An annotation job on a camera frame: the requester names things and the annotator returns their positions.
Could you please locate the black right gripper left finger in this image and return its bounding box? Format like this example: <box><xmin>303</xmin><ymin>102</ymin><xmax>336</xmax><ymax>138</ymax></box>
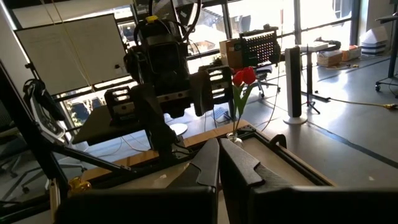
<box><xmin>57</xmin><ymin>138</ymin><xmax>221</xmax><ymax>224</ymax></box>

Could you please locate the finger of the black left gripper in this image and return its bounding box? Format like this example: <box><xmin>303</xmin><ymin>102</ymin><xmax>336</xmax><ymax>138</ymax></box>
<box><xmin>189</xmin><ymin>70</ymin><xmax>215</xmax><ymax>118</ymax></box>
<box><xmin>131</xmin><ymin>82</ymin><xmax>178</xmax><ymax>151</ymax></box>

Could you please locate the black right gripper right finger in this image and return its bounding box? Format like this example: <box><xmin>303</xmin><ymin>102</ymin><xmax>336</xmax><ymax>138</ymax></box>
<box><xmin>220</xmin><ymin>138</ymin><xmax>398</xmax><ymax>224</ymax></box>

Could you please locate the bright red artificial tulip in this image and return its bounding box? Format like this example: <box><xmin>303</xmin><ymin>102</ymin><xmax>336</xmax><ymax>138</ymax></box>
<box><xmin>236</xmin><ymin>67</ymin><xmax>258</xmax><ymax>134</ymax></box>
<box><xmin>231</xmin><ymin>70</ymin><xmax>246</xmax><ymax>134</ymax></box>

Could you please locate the clear glass vase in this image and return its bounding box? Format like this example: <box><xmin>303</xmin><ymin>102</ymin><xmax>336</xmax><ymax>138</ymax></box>
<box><xmin>226</xmin><ymin>131</ymin><xmax>245</xmax><ymax>149</ymax></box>

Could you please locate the yellow glass vase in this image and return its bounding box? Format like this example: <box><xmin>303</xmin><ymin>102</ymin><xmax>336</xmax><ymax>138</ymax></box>
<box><xmin>67</xmin><ymin>176</ymin><xmax>93</xmax><ymax>197</ymax></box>

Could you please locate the white round stand base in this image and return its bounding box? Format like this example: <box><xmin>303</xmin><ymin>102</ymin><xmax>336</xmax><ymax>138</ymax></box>
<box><xmin>169</xmin><ymin>123</ymin><xmax>189</xmax><ymax>136</ymax></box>

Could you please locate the office desk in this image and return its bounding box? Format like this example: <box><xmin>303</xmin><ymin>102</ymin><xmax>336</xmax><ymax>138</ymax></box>
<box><xmin>72</xmin><ymin>105</ymin><xmax>162</xmax><ymax>147</ymax></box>

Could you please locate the brown cardboard box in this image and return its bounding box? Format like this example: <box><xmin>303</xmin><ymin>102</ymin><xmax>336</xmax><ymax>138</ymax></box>
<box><xmin>219</xmin><ymin>39</ymin><xmax>245</xmax><ymax>70</ymax></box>

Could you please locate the black monitor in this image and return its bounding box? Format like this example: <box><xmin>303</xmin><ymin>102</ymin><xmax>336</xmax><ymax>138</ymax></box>
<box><xmin>133</xmin><ymin>0</ymin><xmax>203</xmax><ymax>32</ymax></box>

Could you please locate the black office chair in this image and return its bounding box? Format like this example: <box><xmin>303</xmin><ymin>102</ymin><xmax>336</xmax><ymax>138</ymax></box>
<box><xmin>248</xmin><ymin>63</ymin><xmax>280</xmax><ymax>99</ymax></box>

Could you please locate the black perforated panel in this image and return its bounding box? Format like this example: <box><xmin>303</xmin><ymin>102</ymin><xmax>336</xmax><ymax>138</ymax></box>
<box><xmin>239</xmin><ymin>26</ymin><xmax>280</xmax><ymax>68</ymax></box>

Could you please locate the black white tower fan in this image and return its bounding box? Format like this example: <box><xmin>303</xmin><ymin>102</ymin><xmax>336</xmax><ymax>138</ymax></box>
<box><xmin>282</xmin><ymin>45</ymin><xmax>308</xmax><ymax>126</ymax></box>

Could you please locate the whiteboard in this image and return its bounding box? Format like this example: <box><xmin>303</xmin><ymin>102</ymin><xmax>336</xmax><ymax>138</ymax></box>
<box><xmin>14</xmin><ymin>12</ymin><xmax>129</xmax><ymax>96</ymax></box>

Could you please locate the grey office chair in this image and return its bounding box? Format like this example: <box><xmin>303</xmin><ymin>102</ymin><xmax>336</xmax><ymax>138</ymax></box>
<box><xmin>22</xmin><ymin>78</ymin><xmax>68</xmax><ymax>146</ymax></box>

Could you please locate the white side table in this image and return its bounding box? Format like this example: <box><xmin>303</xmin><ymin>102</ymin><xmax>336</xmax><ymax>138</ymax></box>
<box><xmin>298</xmin><ymin>39</ymin><xmax>341</xmax><ymax>115</ymax></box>

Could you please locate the woven storage box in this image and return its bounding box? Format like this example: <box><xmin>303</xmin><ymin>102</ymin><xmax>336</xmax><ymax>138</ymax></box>
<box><xmin>316</xmin><ymin>49</ymin><xmax>343</xmax><ymax>68</ymax></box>

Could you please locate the orange cardboard box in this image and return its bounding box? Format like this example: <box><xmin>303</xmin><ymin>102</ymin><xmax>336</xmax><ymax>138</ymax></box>
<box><xmin>341</xmin><ymin>45</ymin><xmax>363</xmax><ymax>62</ymax></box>

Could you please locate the white striped appliance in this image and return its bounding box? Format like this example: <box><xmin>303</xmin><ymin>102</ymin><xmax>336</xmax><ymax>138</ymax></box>
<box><xmin>359</xmin><ymin>25</ymin><xmax>389</xmax><ymax>57</ymax></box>

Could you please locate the black rolling desk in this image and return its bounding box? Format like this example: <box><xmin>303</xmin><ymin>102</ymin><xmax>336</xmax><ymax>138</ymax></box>
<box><xmin>374</xmin><ymin>12</ymin><xmax>398</xmax><ymax>100</ymax></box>

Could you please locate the black hook handle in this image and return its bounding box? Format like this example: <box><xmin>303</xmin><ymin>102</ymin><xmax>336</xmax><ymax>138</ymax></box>
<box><xmin>269</xmin><ymin>133</ymin><xmax>287</xmax><ymax>149</ymax></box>

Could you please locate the white strap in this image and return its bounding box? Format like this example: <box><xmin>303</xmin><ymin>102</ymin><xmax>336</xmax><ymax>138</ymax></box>
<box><xmin>49</xmin><ymin>179</ymin><xmax>62</xmax><ymax>218</ymax></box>

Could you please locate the yellow extension cord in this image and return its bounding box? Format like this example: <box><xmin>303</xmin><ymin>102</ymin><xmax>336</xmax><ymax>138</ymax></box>
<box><xmin>329</xmin><ymin>96</ymin><xmax>398</xmax><ymax>110</ymax></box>

